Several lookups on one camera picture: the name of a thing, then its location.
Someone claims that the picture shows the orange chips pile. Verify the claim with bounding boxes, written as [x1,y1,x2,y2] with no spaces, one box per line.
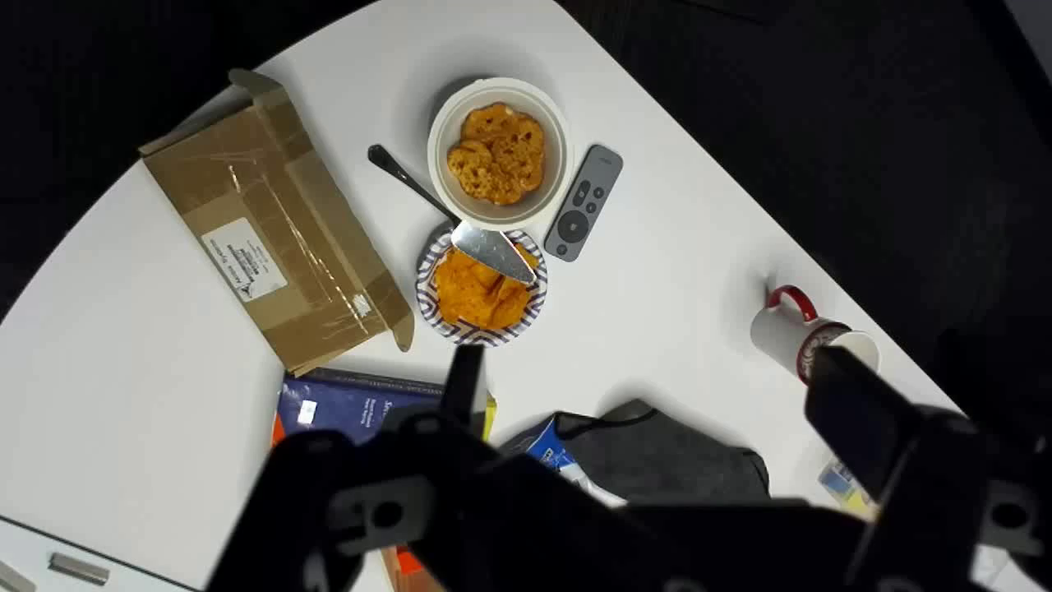
[432,248,540,336]

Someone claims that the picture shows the blue snack bag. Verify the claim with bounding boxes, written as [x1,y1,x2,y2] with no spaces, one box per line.
[521,420,600,488]

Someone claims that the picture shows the brown cardboard box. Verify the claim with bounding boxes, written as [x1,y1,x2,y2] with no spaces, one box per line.
[139,65,417,378]

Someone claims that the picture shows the white board panel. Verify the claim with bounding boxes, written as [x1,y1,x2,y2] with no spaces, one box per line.
[0,512,206,592]

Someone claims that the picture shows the white bowl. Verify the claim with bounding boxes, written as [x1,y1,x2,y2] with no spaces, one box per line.
[423,72,571,233]

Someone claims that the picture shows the white mug red handle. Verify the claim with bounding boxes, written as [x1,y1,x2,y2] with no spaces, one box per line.
[749,284,882,385]

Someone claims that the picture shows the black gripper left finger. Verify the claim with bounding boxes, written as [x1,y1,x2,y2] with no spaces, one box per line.
[439,341,485,440]

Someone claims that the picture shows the blue book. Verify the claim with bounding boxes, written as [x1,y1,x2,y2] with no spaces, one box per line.
[273,369,499,447]

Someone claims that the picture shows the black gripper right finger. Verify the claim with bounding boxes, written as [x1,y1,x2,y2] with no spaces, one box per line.
[802,341,963,512]

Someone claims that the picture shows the pretzel snacks pile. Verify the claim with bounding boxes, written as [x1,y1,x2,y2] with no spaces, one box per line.
[445,101,550,211]

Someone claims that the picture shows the black handled metal spoon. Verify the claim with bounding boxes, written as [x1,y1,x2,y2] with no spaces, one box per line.
[364,141,535,285]

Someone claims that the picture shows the black napkin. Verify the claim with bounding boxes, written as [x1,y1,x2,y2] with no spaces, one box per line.
[497,398,771,506]

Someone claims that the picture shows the clear container colourful items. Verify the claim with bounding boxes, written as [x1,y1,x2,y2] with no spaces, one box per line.
[815,458,882,522]

